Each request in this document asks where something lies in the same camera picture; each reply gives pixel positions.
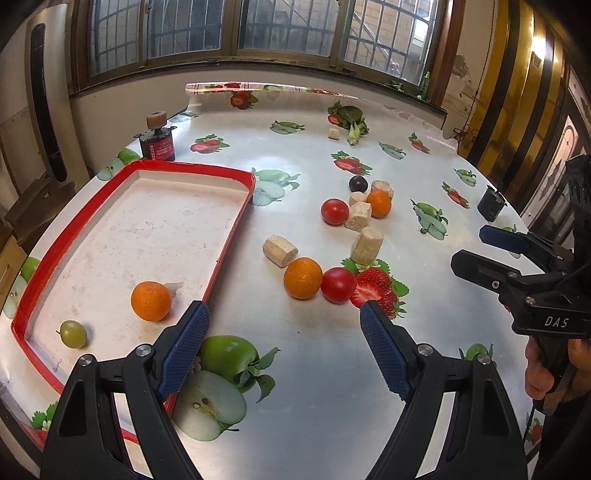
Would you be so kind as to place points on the wooden stool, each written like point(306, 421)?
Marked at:
point(38, 205)

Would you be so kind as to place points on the orange in tray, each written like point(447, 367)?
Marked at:
point(151, 301)

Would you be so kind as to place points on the red tomato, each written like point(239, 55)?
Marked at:
point(338, 285)
point(334, 212)

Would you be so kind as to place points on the small back orange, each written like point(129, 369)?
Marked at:
point(380, 202)

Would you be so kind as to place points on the small cork piece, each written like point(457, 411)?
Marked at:
point(357, 198)

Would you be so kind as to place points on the small black cup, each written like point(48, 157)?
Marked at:
point(491, 204)

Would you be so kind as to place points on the lying cork cylinder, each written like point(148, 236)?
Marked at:
point(279, 250)

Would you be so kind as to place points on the dark purple grape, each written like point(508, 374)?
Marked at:
point(358, 183)

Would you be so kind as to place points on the person's right hand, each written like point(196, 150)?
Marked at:
point(539, 380)

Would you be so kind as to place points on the white standing air conditioner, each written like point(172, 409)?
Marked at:
point(46, 76)

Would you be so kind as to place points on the tall cork cylinder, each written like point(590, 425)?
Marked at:
point(367, 246)

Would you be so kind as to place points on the far small cork cube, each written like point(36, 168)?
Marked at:
point(334, 133)

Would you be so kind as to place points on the square cork block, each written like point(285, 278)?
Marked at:
point(359, 216)

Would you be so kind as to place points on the black red motor cylinder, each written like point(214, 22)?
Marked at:
point(156, 143)

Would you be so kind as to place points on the fruit print tablecloth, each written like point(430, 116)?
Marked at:
point(284, 211)

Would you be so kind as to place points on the green grape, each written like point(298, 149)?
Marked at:
point(72, 334)

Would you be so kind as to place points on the green bottle on sill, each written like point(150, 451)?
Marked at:
point(423, 94)

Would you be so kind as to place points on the red rimmed white tray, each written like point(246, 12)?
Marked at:
point(167, 222)

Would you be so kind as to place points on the green leafy vegetable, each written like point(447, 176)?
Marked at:
point(351, 119)

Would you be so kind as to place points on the large orange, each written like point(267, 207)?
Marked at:
point(302, 278)

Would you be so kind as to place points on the barred window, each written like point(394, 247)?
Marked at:
point(389, 43)

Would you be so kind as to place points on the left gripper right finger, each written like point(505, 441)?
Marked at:
point(483, 440)

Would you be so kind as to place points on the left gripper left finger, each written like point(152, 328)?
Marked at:
point(85, 439)

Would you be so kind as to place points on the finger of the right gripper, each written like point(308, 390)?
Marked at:
point(496, 279)
point(508, 239)

